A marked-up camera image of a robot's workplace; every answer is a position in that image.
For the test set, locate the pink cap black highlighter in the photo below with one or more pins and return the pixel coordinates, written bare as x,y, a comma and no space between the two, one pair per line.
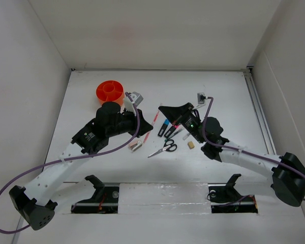
171,130

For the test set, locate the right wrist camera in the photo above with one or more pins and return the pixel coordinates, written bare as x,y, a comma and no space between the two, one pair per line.
201,98

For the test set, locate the blue cap black highlighter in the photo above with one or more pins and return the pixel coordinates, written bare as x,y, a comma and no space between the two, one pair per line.
163,128

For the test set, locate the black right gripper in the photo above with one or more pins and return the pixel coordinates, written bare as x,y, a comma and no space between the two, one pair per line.
174,113

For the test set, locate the aluminium rail right side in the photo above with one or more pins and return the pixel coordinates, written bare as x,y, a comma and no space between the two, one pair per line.
265,131

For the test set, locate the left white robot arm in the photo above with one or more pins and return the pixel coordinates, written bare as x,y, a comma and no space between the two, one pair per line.
37,200

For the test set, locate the black handled scissors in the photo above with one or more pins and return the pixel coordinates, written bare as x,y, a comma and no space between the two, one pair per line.
169,146

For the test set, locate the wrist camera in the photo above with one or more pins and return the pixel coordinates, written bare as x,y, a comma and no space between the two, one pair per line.
132,99
201,98

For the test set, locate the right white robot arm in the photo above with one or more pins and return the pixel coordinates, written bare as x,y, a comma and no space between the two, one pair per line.
286,173

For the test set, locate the pink white pen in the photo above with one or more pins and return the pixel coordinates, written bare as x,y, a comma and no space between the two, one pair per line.
155,118

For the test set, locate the tan eraser block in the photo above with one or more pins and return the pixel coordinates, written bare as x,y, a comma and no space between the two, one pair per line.
190,145

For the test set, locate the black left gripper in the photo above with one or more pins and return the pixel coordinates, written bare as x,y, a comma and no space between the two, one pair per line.
144,126

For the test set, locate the orange round desk organizer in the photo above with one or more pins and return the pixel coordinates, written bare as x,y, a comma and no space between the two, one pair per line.
110,91

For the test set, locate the green gel pen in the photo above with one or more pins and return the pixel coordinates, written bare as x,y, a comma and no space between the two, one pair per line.
175,133

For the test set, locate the pink white mini stapler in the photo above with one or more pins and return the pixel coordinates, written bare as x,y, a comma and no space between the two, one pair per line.
134,145

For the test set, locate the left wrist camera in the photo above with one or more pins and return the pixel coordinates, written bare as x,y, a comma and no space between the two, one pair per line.
132,99

